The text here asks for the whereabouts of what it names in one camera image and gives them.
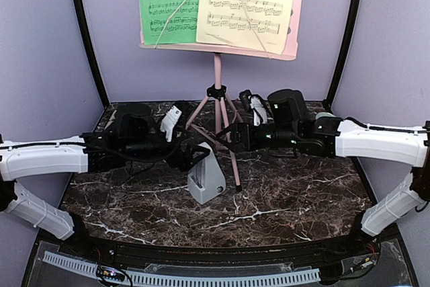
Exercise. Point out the black frame post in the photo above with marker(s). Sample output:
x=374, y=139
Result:
x=343, y=54
x=90, y=52

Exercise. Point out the black left frame post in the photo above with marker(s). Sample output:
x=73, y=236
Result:
x=90, y=52

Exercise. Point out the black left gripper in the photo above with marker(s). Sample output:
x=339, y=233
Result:
x=186, y=162

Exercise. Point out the grey cable duct strip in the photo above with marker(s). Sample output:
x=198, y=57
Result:
x=175, y=275

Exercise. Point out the black right frame post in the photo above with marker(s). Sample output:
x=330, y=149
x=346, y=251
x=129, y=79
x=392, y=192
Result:
x=343, y=54

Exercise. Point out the yellow paper sheet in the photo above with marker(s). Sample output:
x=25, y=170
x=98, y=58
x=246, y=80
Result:
x=261, y=25

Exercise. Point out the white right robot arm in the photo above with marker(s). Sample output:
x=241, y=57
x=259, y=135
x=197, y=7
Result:
x=329, y=136

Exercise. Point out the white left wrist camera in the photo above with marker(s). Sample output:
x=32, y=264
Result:
x=169, y=122

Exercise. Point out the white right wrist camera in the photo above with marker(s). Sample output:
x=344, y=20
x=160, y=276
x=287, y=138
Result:
x=254, y=103

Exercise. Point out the pale green bowl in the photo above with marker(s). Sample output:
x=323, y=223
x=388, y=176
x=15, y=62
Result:
x=325, y=115

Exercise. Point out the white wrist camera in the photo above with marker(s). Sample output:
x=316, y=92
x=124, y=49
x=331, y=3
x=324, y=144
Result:
x=254, y=103
x=169, y=122

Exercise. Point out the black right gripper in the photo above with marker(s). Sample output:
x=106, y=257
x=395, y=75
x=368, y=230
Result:
x=239, y=129

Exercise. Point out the black front rail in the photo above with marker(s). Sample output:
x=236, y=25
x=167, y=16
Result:
x=312, y=253

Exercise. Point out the green paper sheet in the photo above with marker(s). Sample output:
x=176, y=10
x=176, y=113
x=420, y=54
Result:
x=168, y=21

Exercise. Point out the floral patterned coaster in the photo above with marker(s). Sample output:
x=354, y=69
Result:
x=109, y=121

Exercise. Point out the white metronome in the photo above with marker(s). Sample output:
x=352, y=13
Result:
x=205, y=181

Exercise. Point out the pink music stand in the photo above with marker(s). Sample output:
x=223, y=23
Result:
x=217, y=92

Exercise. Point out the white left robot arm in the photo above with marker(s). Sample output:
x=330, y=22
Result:
x=130, y=135

